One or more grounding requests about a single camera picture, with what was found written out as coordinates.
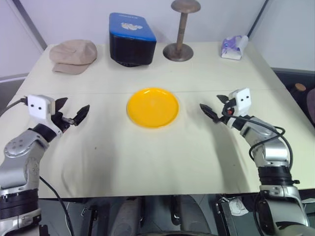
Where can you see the beige flat cap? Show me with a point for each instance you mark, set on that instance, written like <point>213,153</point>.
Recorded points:
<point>72,55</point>

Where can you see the blue and black box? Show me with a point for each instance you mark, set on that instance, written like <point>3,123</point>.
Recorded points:
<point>131,39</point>

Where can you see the grey metal frame post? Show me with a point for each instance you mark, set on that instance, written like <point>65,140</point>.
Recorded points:
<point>32,24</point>

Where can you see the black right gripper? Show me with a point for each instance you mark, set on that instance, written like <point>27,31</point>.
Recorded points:
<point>227,110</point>

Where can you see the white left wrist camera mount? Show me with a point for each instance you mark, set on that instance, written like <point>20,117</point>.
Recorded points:
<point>39,105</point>

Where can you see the round wooden knob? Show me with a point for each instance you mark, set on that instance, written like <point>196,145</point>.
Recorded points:
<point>300,87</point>

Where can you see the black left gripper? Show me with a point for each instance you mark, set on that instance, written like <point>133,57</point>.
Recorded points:
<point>62,121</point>

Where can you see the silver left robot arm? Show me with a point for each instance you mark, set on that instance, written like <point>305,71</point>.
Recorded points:
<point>23,157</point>

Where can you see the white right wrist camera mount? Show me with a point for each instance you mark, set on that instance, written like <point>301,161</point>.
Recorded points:
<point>241,99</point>

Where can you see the yellow round plate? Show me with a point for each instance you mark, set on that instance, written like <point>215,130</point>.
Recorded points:
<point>153,107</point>

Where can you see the cream tablecloth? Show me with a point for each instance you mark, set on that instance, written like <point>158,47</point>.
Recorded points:
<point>152,157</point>

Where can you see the brown wooden hat stand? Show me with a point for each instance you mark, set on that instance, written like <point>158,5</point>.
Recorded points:
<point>181,32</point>

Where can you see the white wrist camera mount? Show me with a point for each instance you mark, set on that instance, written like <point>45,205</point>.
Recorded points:
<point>39,105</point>
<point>241,99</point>

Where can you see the grey rounded shape under table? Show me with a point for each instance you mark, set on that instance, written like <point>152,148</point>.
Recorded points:
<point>128,214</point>

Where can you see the black slanted frame post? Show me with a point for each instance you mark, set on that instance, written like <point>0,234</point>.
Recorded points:
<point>258,18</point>

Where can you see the black box with white sticker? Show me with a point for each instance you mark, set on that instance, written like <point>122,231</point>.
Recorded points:
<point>233,214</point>

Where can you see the white purple tissue pack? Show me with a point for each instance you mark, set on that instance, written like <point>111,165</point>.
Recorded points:
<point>232,48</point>

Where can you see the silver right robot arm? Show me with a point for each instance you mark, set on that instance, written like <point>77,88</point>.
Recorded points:
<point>273,152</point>

